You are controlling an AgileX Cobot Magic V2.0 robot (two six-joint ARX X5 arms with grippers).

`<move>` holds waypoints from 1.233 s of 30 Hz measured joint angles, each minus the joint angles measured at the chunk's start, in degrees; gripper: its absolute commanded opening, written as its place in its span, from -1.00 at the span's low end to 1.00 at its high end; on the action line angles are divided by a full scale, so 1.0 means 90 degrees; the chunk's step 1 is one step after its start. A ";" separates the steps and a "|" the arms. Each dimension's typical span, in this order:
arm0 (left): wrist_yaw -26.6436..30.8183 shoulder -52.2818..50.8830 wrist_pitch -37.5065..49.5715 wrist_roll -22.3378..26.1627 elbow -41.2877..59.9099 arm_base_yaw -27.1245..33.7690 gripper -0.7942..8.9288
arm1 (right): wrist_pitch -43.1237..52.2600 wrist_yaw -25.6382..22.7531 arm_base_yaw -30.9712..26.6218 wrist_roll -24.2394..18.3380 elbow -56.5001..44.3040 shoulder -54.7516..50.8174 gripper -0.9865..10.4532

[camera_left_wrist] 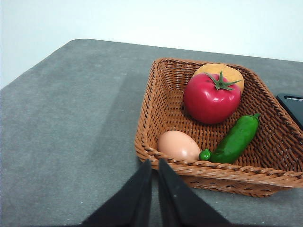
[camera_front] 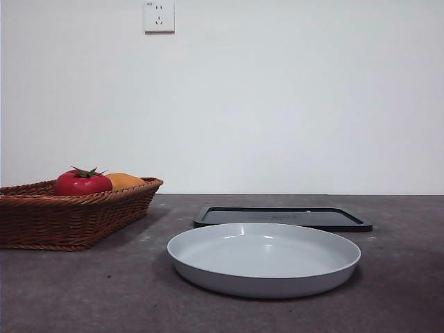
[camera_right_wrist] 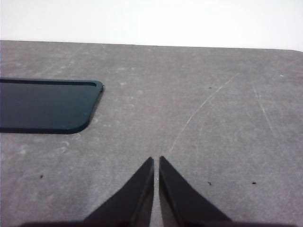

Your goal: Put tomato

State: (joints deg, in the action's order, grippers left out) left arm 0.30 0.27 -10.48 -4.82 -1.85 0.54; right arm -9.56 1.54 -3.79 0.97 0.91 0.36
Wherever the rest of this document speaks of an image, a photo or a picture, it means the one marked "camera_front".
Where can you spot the red tomato with green stem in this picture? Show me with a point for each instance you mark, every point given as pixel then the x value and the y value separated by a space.
pixel 81 185

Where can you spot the pale grey round plate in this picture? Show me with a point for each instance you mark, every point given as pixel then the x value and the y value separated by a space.
pixel 263 256

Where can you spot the black rectangular tray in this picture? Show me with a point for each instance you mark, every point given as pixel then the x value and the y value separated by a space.
pixel 333 218

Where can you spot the brown wicker basket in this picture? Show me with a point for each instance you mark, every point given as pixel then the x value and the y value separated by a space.
pixel 69 222

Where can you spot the white wall socket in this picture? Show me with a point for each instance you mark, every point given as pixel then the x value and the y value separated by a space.
pixel 159 17

